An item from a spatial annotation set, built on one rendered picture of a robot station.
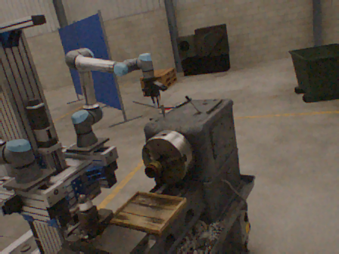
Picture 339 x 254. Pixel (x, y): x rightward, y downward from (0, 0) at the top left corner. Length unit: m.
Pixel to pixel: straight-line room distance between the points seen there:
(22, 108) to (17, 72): 0.22
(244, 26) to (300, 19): 1.80
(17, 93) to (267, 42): 10.16
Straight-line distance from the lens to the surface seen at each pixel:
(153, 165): 1.79
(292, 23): 11.50
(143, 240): 1.51
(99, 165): 2.21
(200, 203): 2.06
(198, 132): 1.88
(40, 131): 2.12
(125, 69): 1.91
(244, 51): 11.70
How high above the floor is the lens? 1.86
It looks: 18 degrees down
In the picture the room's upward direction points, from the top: 11 degrees counter-clockwise
